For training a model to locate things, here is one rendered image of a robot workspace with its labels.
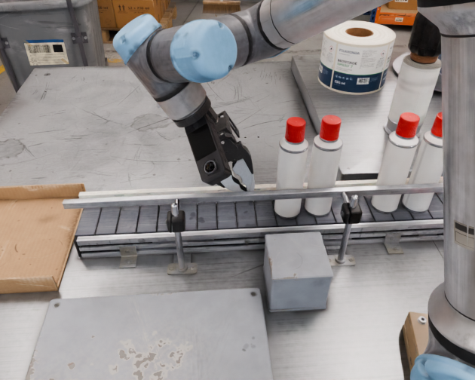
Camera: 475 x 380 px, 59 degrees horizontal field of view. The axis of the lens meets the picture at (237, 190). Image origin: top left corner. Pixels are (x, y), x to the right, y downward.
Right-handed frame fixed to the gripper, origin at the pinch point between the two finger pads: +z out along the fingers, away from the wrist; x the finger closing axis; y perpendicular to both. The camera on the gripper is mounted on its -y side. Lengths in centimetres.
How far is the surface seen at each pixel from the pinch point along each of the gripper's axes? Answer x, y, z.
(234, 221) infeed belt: 5.1, -2.0, 3.5
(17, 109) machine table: 61, 55, -23
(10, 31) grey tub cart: 112, 176, -31
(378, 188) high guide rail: -21.6, -3.8, 9.3
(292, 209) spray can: -5.7, -2.2, 6.8
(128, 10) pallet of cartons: 97, 326, 19
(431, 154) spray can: -32.3, -1.7, 9.0
